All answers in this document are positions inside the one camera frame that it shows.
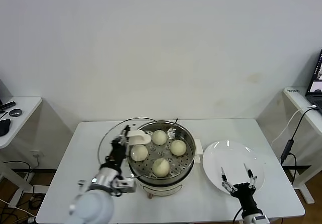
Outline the cream electric cooker base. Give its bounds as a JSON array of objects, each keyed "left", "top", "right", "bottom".
[{"left": 133, "top": 158, "right": 196, "bottom": 199}]

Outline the dark monitor screen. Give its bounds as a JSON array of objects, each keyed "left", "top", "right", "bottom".
[{"left": 0, "top": 78, "right": 13, "bottom": 104}]

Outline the white side table with laptop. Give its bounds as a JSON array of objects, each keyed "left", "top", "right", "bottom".
[{"left": 258, "top": 87, "right": 322, "bottom": 204}]

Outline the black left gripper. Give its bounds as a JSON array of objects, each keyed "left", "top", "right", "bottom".
[{"left": 102, "top": 124, "right": 131, "bottom": 171}]

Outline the white side table with disc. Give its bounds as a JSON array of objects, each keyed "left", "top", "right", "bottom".
[{"left": 0, "top": 96, "right": 43, "bottom": 206}]

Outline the glass lid with white handle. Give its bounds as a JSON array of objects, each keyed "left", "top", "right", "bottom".
[{"left": 97, "top": 117, "right": 158, "bottom": 179}]

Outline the black floor cable bundle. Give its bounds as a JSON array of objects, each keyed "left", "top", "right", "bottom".
[{"left": 0, "top": 160, "right": 51, "bottom": 209}]

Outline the white laptop cable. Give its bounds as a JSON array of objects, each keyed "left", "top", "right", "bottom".
[{"left": 271, "top": 105, "right": 318, "bottom": 146}]

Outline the open dark laptop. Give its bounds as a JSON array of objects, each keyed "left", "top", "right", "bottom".
[{"left": 305, "top": 49, "right": 322, "bottom": 114}]

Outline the stainless steel steamer pot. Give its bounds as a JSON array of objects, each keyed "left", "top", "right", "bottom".
[{"left": 127, "top": 120, "right": 204, "bottom": 182}]

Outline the black cable with adapter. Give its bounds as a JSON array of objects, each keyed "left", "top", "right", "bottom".
[{"left": 280, "top": 107, "right": 316, "bottom": 177}]

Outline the white steamed baozi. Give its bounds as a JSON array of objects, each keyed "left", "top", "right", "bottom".
[
  {"left": 130, "top": 144, "right": 148, "bottom": 162},
  {"left": 170, "top": 139, "right": 187, "bottom": 157},
  {"left": 152, "top": 158, "right": 171, "bottom": 178},
  {"left": 152, "top": 130, "right": 168, "bottom": 145}
]

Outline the white round plate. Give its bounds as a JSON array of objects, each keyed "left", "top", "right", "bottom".
[{"left": 202, "top": 140, "right": 266, "bottom": 197}]

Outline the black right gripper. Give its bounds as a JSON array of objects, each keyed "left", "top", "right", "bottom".
[{"left": 220, "top": 163, "right": 264, "bottom": 214}]

